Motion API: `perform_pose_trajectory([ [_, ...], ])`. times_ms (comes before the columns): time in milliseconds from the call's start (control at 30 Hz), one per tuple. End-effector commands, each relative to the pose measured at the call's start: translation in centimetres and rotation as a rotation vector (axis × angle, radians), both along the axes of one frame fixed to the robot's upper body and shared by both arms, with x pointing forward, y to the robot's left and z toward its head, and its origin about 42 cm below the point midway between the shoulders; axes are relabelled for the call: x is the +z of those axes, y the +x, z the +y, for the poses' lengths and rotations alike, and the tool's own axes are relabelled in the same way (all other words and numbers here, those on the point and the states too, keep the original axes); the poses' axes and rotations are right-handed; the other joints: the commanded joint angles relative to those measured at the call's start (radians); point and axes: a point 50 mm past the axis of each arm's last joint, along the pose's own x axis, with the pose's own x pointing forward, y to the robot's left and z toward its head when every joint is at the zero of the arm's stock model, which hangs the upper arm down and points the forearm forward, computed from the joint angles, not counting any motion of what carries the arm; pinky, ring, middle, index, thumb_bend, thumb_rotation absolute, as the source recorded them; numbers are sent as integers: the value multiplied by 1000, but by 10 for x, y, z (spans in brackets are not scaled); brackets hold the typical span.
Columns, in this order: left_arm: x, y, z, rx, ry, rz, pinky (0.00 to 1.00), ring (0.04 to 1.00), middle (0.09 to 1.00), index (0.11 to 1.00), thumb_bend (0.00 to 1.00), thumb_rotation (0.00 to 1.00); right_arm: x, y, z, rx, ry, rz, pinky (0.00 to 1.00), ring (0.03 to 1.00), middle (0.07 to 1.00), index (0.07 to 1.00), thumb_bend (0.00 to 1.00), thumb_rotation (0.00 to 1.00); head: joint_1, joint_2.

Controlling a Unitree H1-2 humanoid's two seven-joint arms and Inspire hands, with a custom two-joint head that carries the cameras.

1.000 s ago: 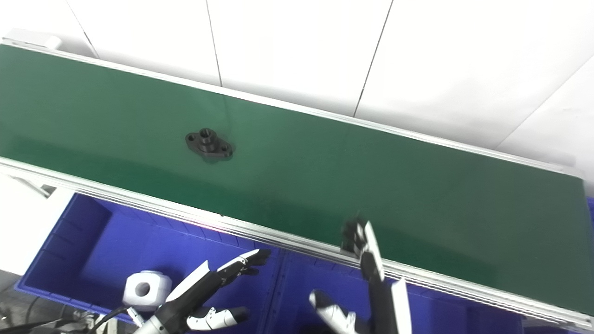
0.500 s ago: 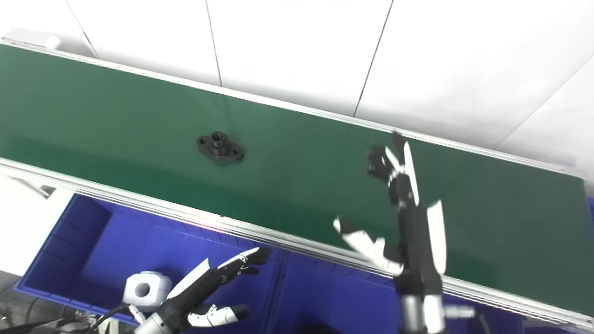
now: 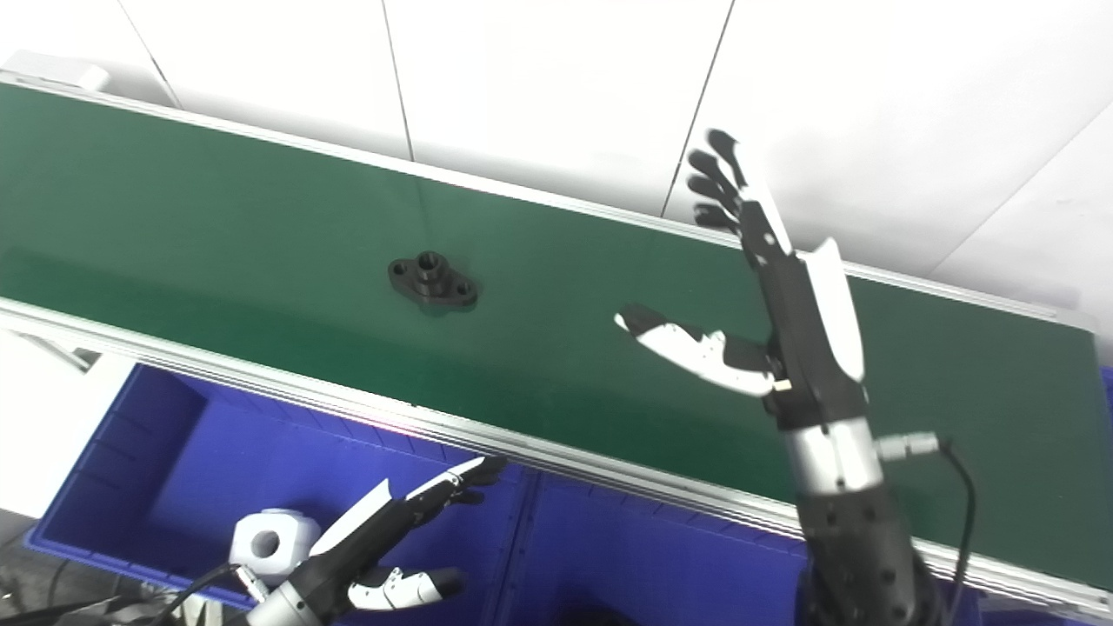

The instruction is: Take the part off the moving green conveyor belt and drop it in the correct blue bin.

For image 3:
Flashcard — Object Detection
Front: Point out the white block part with hole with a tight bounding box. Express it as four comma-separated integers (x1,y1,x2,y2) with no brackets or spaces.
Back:
230,509,323,586

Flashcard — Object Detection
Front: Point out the black flange part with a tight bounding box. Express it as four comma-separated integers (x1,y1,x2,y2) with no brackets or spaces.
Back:
388,250,481,316

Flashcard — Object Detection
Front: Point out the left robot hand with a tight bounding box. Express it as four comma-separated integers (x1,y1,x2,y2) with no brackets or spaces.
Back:
296,456,509,615

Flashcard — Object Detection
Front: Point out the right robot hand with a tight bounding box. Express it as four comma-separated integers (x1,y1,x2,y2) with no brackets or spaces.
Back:
614,129,871,432

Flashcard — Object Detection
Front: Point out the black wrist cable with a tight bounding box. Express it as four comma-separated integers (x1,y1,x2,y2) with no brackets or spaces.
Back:
874,432,977,603
143,563,267,626

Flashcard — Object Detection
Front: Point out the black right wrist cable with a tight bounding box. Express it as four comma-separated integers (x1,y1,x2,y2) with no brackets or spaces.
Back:
874,432,977,603

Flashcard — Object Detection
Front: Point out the grey metal conveyor bracket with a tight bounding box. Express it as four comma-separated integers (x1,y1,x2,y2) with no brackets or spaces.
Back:
0,329,95,375

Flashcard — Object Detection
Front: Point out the green conveyor belt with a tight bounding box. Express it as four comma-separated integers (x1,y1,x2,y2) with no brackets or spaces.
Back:
0,83,1113,594

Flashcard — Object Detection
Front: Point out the white conveyor end housing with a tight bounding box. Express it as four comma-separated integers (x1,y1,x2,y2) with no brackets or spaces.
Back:
0,50,110,93

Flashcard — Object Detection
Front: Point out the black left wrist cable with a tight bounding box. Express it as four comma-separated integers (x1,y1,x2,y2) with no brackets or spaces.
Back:
143,563,267,626

